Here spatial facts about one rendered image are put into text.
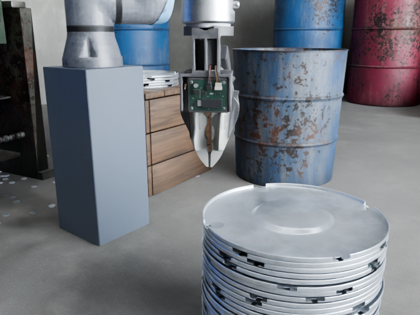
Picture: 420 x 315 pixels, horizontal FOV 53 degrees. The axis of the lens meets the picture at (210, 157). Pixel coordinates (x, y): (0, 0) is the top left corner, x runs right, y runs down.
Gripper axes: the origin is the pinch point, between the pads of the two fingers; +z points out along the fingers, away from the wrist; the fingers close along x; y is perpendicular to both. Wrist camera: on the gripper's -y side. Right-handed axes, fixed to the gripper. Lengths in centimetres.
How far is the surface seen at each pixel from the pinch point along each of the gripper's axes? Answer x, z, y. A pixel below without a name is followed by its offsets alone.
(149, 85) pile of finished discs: -28, -2, -80
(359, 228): 23.1, 9.3, 4.5
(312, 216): 16.5, 8.7, 2.0
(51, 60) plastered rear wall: -151, 1, -272
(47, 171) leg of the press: -69, 31, -83
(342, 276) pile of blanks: 18.8, 11.9, 14.2
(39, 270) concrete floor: -41, 34, -19
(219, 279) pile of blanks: 2.3, 15.7, 10.2
